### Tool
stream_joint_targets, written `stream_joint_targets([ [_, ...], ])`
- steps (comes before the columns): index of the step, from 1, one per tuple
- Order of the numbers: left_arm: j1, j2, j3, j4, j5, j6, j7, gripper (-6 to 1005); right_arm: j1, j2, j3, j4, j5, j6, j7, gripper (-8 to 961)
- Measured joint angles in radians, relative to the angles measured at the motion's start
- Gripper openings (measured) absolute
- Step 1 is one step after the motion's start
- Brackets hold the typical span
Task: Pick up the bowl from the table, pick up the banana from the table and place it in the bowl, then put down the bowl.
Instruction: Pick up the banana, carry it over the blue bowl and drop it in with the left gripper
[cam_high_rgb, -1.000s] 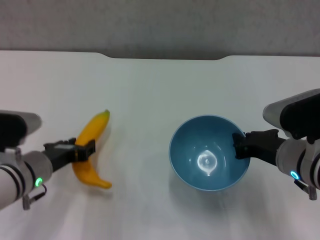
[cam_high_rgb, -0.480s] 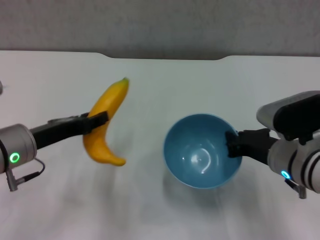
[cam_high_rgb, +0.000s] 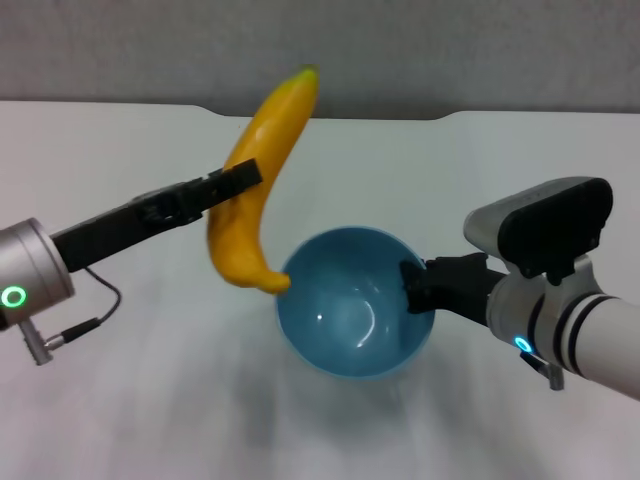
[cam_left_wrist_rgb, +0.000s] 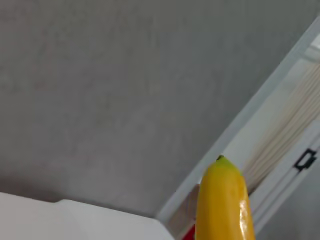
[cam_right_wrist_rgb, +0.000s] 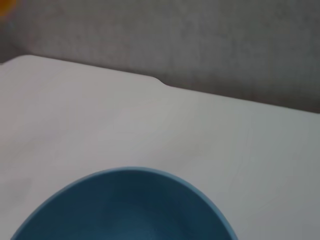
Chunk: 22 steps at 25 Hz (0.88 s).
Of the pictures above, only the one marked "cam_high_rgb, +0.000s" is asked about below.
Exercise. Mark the blue bowl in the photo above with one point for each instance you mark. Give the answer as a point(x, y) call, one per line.
point(345, 310)

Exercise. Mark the yellow banana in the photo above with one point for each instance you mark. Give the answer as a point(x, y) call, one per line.
point(260, 150)

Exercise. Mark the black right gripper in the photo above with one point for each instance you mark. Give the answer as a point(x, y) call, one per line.
point(460, 290)

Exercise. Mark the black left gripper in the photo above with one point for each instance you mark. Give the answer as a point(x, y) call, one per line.
point(110, 230)

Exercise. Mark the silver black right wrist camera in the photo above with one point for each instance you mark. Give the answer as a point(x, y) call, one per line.
point(545, 225)

